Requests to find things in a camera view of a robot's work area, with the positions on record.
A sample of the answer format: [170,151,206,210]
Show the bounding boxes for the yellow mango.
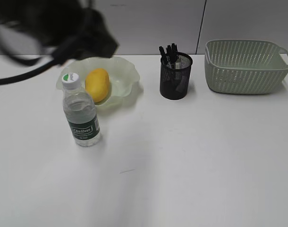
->
[85,68,110,103]

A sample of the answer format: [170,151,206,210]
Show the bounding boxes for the black marker pen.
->
[170,43,178,69]
[166,45,174,69]
[159,46,168,65]

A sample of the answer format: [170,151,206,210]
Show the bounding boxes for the clear water bottle green label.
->
[61,73,101,147]

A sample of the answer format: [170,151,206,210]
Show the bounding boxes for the grey white eraser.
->
[176,80,186,93]
[175,62,181,70]

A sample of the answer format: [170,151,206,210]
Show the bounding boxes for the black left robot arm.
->
[0,0,119,60]

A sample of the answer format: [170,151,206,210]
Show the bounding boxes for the translucent green wavy plate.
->
[56,56,140,109]

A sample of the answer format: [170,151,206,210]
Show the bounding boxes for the black mesh pen holder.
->
[160,52,193,100]

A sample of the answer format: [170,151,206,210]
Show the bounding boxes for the pale green plastic basket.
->
[204,39,288,95]

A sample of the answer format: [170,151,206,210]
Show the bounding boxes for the black corrugated cable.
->
[0,7,93,86]

